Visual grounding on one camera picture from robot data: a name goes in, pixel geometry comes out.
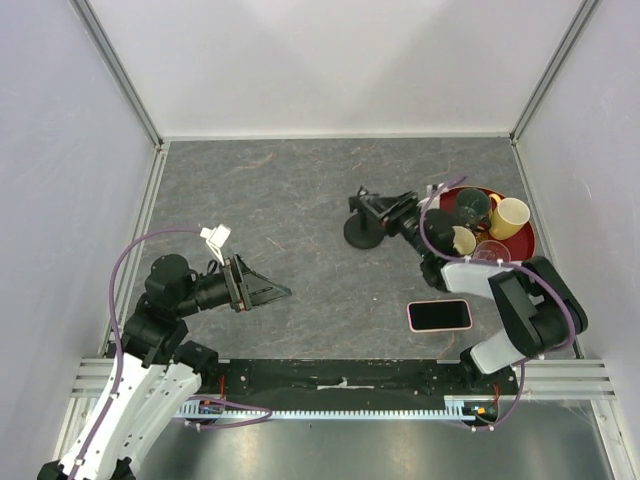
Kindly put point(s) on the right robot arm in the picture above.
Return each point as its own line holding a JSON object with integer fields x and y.
{"x": 538, "y": 311}

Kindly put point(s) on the black phone stand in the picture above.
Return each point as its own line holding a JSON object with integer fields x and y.
{"x": 357, "y": 237}

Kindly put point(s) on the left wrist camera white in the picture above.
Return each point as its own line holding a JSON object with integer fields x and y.
{"x": 215, "y": 239}

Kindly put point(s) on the clear drinking glass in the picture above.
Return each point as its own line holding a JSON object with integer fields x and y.
{"x": 492, "y": 250}

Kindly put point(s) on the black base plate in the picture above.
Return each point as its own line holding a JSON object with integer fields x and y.
{"x": 350, "y": 385}

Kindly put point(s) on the phone with pink case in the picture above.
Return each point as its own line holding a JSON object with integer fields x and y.
{"x": 439, "y": 315}

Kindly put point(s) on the dark green mug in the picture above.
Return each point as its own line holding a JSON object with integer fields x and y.
{"x": 472, "y": 209}

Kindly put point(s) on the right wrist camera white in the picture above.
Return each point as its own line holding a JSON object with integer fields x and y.
{"x": 435, "y": 190}

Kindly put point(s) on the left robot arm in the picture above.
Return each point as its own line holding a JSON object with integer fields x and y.
{"x": 157, "y": 369}

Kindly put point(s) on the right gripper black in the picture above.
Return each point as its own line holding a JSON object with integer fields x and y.
{"x": 391, "y": 209}

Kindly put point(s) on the yellow mug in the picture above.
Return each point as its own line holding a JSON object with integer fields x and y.
{"x": 508, "y": 217}

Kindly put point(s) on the white cable duct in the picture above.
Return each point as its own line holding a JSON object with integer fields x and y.
{"x": 452, "y": 410}

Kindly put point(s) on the cream white cup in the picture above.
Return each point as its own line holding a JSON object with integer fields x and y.
{"x": 464, "y": 241}

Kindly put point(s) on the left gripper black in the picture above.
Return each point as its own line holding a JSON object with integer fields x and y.
{"x": 238, "y": 274}

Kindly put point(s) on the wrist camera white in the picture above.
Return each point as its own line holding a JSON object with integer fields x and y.
{"x": 435, "y": 190}
{"x": 215, "y": 239}

